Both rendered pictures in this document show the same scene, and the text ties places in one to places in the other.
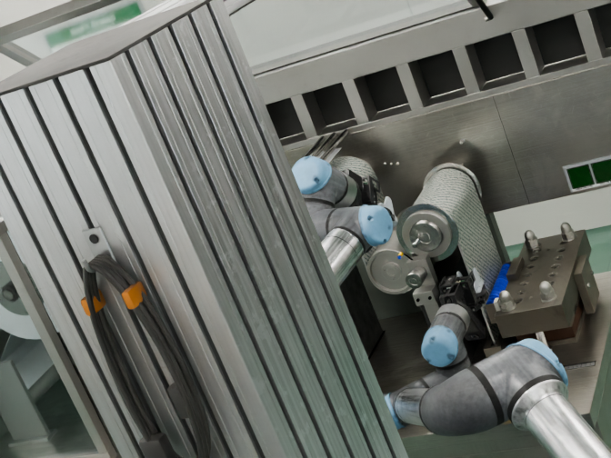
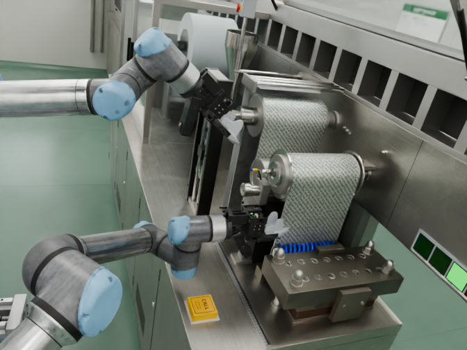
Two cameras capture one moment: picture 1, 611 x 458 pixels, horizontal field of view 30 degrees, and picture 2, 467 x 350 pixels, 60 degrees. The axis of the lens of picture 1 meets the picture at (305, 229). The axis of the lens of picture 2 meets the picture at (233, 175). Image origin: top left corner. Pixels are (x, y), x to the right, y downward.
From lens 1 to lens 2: 1.78 m
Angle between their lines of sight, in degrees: 35
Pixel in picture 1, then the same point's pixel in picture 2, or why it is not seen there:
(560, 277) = (328, 281)
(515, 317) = (270, 269)
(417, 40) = (415, 60)
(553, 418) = (9, 341)
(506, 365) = (62, 274)
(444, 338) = (176, 227)
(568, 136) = (440, 214)
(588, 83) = not seen: outside the picture
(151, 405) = not seen: outside the picture
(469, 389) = (33, 258)
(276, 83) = (337, 32)
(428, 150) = (367, 140)
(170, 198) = not seen: outside the picture
